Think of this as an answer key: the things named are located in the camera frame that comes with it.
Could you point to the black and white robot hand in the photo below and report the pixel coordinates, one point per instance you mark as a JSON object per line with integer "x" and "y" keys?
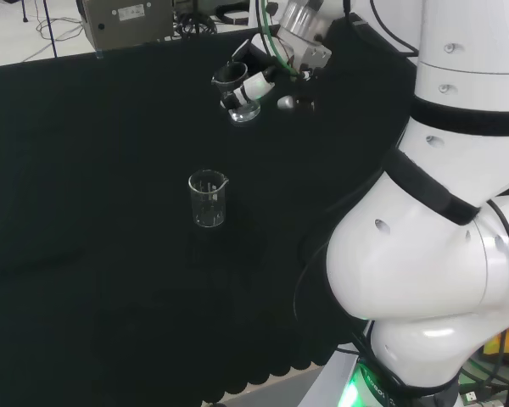
{"x": 256, "y": 85}

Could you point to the clear glass beaker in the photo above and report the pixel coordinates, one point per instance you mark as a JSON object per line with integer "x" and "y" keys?
{"x": 244, "y": 115}
{"x": 208, "y": 207}

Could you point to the grey metal box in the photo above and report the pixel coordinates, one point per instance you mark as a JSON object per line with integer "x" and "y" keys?
{"x": 127, "y": 21}

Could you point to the clear tape strip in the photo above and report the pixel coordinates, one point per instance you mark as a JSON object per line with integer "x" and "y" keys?
{"x": 98, "y": 54}

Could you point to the black bench cloth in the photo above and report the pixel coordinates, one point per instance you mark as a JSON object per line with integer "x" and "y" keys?
{"x": 89, "y": 212}

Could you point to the dark blue tripod pole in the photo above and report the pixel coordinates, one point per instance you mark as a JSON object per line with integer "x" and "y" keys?
{"x": 50, "y": 29}

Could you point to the black tripod foot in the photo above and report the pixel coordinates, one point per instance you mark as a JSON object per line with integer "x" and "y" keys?
{"x": 24, "y": 12}

